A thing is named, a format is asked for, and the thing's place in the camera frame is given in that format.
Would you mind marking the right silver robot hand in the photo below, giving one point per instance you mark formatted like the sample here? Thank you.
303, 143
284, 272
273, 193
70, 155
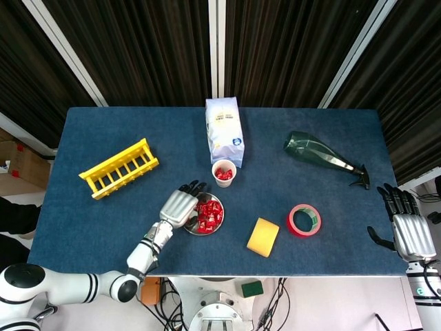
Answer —
413, 234

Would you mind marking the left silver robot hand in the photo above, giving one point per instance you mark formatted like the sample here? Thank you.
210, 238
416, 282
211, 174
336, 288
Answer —
179, 208

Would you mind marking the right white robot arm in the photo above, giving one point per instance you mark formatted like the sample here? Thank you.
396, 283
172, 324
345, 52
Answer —
427, 303

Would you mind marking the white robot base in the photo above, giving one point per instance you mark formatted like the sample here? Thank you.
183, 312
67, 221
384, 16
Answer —
217, 307

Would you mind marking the round steel plate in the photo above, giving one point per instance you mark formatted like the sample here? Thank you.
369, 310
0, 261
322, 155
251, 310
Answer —
207, 196

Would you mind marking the white paper cup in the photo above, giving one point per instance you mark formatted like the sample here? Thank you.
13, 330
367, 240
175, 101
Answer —
224, 183

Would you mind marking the blue table cloth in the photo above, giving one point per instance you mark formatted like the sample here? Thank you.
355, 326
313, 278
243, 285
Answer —
103, 224

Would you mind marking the yellow plastic tube rack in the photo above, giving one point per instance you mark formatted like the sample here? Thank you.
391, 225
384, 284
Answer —
113, 160

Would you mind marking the yellow sponge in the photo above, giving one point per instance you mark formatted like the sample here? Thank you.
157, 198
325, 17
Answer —
262, 238

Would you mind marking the orange box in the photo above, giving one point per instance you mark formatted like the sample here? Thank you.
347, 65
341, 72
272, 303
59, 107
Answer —
150, 293

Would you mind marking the white blue paper bag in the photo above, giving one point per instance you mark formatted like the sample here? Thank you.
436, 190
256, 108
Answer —
224, 131

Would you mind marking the green block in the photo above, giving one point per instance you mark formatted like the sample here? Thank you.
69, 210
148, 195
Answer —
252, 289

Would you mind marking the red tape roll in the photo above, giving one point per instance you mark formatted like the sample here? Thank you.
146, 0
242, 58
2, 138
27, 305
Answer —
292, 228

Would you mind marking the green spray bottle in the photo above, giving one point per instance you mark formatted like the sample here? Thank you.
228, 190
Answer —
303, 146

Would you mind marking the black curtain panel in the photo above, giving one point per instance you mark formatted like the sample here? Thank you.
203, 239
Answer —
27, 69
138, 51
413, 86
293, 51

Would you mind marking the brown cardboard box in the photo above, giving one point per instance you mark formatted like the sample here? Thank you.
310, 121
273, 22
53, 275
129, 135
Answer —
24, 165

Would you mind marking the person in black clothing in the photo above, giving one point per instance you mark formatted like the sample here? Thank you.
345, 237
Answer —
13, 213

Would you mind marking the white aluminium post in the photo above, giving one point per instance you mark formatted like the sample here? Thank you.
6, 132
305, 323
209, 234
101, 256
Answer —
355, 51
217, 48
65, 51

